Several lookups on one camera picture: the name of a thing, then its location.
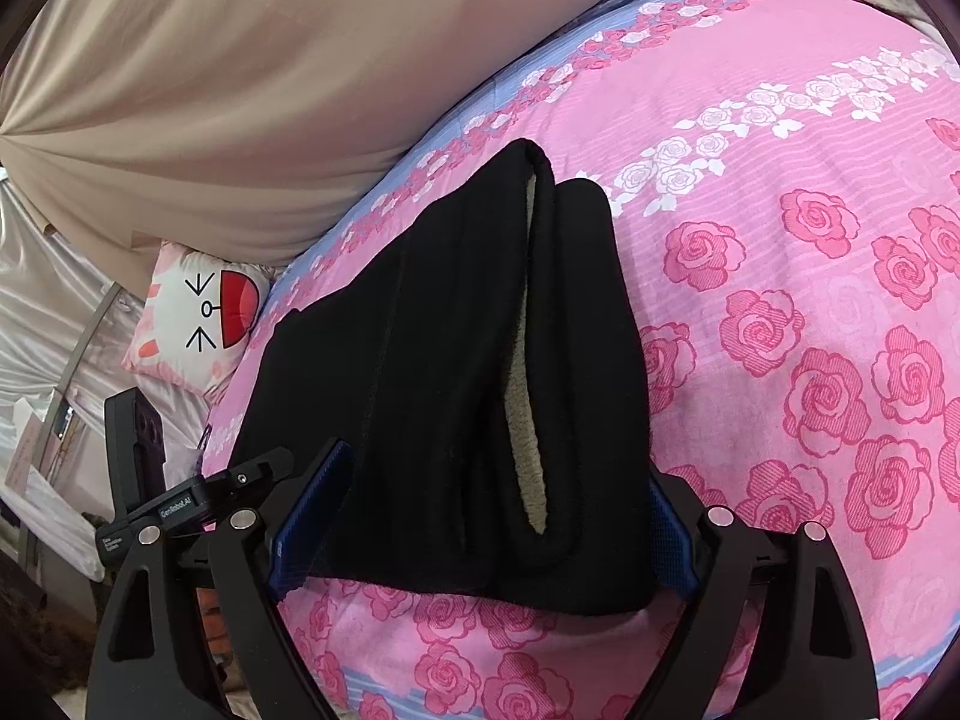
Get pink floral bed sheet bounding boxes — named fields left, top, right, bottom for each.
left=202, top=0, right=960, bottom=720

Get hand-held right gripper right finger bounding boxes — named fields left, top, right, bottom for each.
left=637, top=478, right=880, bottom=720

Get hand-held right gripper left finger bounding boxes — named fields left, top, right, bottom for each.
left=86, top=439, right=353, bottom=720

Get white cardboard box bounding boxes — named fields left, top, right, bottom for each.
left=0, top=397, right=76, bottom=500

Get pink white rabbit pillow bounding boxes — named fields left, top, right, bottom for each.
left=124, top=238, right=272, bottom=402

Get black fleece-lined pants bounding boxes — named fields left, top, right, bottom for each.
left=229, top=137, right=659, bottom=612

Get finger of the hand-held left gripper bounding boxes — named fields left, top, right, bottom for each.
left=202, top=446, right=295, bottom=517

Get white satin curtain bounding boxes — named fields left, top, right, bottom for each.
left=0, top=180, right=278, bottom=586

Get beige curtain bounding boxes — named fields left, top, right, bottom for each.
left=0, top=0, right=796, bottom=271

